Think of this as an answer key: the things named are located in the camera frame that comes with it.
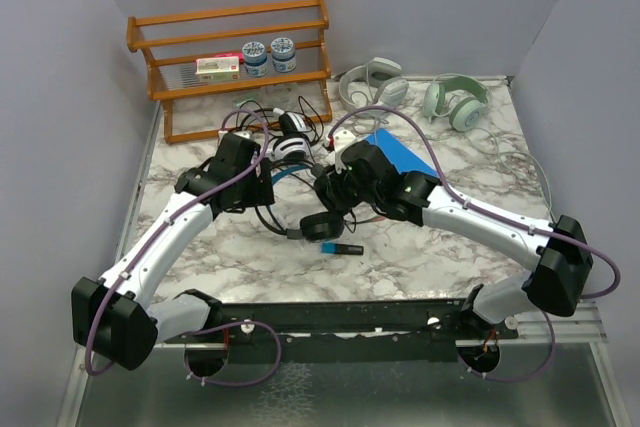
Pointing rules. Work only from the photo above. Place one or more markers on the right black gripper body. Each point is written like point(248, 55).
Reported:
point(359, 194)

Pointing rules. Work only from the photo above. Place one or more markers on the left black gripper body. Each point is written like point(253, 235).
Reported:
point(253, 193)

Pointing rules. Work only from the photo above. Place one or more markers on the black blue headphones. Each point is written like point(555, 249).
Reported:
point(319, 227)

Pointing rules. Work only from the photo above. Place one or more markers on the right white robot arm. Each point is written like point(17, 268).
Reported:
point(555, 255)

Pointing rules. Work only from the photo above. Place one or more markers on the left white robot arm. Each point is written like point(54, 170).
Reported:
point(115, 317)

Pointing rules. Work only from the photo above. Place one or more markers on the black white headphones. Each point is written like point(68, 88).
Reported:
point(294, 143)

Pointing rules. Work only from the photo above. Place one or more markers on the grey white headphones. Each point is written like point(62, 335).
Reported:
point(384, 80)

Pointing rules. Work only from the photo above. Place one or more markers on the mint green headphones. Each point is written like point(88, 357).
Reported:
point(460, 99)

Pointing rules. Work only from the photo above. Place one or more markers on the blue notebook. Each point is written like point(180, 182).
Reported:
point(403, 159)

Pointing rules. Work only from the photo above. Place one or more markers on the blue black highlighter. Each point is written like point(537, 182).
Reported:
point(332, 248)

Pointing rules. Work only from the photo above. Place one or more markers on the white red box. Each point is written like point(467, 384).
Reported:
point(218, 69)

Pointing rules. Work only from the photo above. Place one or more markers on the wooden shelf rack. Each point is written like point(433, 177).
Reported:
point(233, 55)

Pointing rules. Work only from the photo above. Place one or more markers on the left blue white jar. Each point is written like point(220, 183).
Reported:
point(254, 55)

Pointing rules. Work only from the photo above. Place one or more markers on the blue white jar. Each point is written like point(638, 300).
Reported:
point(254, 55)
point(283, 54)

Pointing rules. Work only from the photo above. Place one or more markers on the right blue white jar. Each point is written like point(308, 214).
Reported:
point(283, 54)

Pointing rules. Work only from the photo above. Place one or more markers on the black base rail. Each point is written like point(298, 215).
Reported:
point(341, 332)

